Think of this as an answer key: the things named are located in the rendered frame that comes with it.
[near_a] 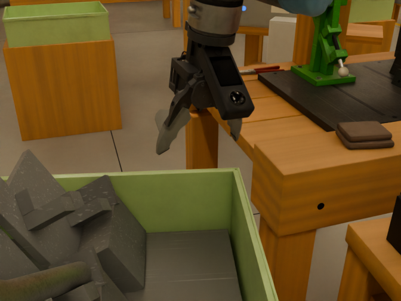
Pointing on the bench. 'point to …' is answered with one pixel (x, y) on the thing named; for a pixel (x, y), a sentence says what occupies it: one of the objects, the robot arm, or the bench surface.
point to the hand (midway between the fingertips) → (200, 150)
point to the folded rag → (364, 135)
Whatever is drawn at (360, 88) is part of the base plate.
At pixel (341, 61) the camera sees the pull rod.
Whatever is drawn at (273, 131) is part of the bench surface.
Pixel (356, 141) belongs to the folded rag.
